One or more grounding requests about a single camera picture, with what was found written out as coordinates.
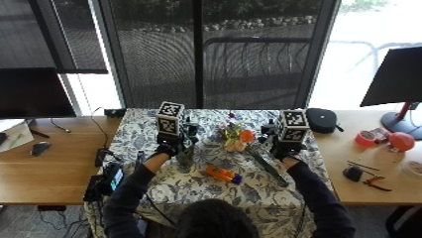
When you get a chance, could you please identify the person's left hand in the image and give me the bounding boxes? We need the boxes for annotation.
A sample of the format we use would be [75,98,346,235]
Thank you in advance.
[153,122,200,158]

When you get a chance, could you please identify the person's right hand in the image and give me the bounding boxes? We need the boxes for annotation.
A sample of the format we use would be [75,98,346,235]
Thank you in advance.
[259,119,307,162]

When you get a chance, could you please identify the clear glass vase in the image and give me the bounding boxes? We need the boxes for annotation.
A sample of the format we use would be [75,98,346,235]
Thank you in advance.
[175,142,196,168]

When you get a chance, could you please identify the white marker cube on right glove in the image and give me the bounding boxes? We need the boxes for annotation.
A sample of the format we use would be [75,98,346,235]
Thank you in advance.
[274,109,311,144]

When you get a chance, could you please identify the white marker cube on glove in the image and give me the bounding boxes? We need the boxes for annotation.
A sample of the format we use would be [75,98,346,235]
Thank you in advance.
[154,100,186,137]
[274,109,311,144]

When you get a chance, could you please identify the white marker cube on left glove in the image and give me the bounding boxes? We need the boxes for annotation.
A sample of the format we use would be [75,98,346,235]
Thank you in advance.
[154,100,186,137]

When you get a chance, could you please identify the green flower stems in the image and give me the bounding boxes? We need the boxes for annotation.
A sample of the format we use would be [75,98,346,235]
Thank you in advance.
[243,146,290,188]

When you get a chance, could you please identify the black zip case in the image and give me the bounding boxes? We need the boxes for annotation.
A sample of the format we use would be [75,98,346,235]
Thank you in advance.
[304,107,346,135]

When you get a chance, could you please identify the orange bottle with purple cap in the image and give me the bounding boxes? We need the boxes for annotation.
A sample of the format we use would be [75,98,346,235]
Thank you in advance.
[204,165,243,185]

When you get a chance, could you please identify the small black adapter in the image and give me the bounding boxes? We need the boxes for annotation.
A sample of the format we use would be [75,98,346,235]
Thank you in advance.
[102,108,126,118]

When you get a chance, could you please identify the blue floral tablecloth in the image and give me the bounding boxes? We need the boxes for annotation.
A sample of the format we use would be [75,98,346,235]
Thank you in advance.
[82,108,335,238]

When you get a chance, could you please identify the red tape roll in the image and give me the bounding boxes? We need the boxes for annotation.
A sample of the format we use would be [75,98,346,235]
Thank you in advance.
[352,130,377,148]

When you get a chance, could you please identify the black device with lit screen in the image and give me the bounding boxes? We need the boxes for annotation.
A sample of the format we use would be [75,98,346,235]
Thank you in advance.
[98,162,126,196]

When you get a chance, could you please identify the small black round object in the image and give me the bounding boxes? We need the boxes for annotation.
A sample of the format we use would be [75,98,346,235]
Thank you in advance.
[342,165,364,183]

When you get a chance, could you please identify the thin wooden sticks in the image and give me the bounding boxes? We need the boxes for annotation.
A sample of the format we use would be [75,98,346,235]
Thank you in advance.
[346,160,380,172]

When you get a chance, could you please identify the black box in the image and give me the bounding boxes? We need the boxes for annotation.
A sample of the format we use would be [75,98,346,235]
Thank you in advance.
[81,174,106,203]

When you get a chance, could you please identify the red ball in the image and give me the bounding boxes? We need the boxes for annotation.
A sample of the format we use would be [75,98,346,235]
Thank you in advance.
[388,131,416,153]

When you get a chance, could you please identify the black monitor with red stand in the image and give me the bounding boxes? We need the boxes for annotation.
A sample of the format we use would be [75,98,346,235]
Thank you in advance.
[358,46,422,141]

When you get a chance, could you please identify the black computer mouse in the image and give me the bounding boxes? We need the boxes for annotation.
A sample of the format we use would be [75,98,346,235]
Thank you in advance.
[29,141,53,158]

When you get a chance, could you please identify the white round container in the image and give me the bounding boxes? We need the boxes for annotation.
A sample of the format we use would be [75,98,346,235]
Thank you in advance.
[401,160,422,177]

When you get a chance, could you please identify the white paper sheet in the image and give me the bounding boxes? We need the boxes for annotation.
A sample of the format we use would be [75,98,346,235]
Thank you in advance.
[0,121,35,154]

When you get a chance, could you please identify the dark window blind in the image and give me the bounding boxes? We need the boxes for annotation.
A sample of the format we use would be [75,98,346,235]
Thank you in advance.
[0,0,109,75]

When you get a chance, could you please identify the black cable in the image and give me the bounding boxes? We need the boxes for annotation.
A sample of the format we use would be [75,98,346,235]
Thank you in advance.
[89,106,110,152]

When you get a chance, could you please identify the red-handled pliers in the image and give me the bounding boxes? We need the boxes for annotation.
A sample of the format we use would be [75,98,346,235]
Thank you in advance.
[360,176,392,192]

